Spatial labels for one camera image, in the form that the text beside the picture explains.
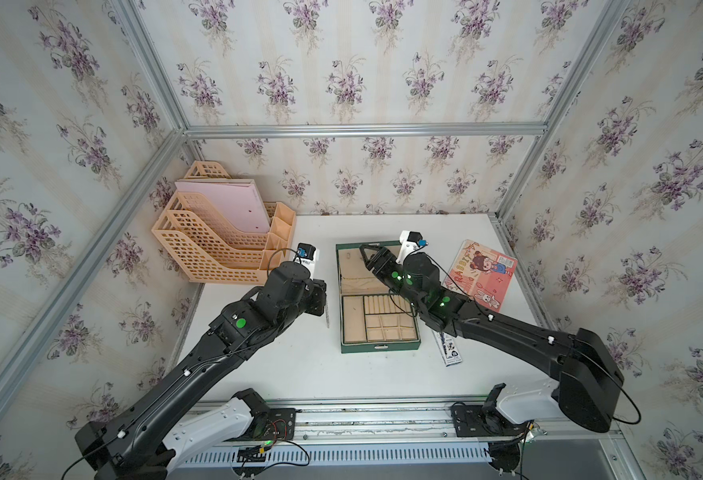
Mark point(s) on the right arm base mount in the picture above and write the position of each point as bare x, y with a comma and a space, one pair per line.
486, 420

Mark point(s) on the small circuit board with wires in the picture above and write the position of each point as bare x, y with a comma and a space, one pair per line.
254, 454

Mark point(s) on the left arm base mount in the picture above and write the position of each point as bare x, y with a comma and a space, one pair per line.
267, 423

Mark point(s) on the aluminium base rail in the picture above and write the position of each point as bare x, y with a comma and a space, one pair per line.
379, 420

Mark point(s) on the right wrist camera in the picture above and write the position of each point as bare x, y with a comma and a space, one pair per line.
411, 242

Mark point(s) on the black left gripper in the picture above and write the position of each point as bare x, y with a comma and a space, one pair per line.
321, 297

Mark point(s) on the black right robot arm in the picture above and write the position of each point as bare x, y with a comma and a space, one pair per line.
589, 381

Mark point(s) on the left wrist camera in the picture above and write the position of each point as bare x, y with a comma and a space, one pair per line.
308, 255

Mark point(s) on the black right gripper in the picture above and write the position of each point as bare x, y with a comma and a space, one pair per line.
376, 259

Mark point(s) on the peach plastic file organizer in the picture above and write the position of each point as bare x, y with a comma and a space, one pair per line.
208, 248

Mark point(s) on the pink folder in organizer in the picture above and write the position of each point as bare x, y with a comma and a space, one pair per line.
238, 200

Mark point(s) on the green jewelry box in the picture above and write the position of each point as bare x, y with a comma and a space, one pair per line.
372, 319

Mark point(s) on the boxed pen pack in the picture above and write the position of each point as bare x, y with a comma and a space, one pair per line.
448, 349

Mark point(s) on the pink cartoon notebook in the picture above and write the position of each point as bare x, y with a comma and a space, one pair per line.
482, 273

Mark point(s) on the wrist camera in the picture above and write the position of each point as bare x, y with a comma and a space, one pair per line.
308, 255
411, 242

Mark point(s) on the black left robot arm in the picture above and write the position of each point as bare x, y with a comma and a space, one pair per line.
154, 437

